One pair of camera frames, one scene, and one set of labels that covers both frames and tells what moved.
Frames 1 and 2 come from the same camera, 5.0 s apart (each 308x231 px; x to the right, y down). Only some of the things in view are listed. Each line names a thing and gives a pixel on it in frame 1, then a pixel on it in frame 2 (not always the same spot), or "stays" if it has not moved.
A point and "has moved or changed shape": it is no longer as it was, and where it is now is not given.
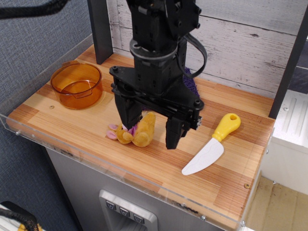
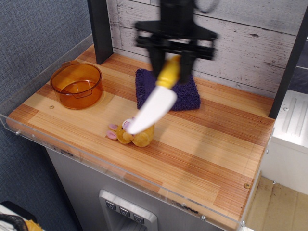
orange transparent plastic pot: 78,85 stays
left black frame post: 101,29 stays
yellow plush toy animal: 143,134 stays
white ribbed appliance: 286,162 stays
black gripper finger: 130,112 → 157,56
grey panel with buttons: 119,214 stays
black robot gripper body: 158,79 → 177,31
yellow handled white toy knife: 231,121 has moved or changed shape
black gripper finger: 175,129 → 187,60
